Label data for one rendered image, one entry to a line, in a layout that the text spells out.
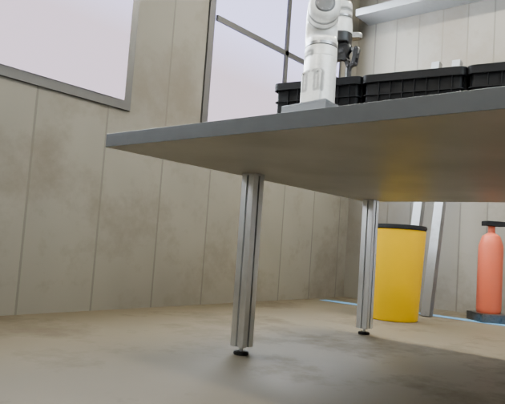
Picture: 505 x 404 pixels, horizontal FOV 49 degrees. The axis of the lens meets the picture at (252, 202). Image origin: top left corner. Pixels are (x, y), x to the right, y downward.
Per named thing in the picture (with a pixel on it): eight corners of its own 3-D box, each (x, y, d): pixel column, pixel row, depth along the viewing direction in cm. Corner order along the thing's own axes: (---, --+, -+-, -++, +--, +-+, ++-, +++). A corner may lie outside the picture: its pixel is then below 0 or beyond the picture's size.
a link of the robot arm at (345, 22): (363, 39, 185) (364, 22, 186) (348, 28, 176) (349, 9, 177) (339, 44, 191) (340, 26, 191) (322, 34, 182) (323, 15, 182)
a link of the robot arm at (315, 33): (307, 5, 165) (303, 60, 162) (309, -12, 156) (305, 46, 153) (338, 6, 165) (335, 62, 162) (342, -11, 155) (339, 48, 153)
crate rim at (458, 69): (466, 73, 152) (466, 65, 152) (360, 82, 167) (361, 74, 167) (486, 109, 186) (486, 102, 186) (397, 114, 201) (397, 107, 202)
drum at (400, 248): (430, 320, 349) (434, 228, 353) (412, 325, 318) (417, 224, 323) (374, 313, 369) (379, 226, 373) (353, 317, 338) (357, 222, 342)
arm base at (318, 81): (323, 100, 149) (326, 40, 151) (294, 106, 154) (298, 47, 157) (340, 111, 156) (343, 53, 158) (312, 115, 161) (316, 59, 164)
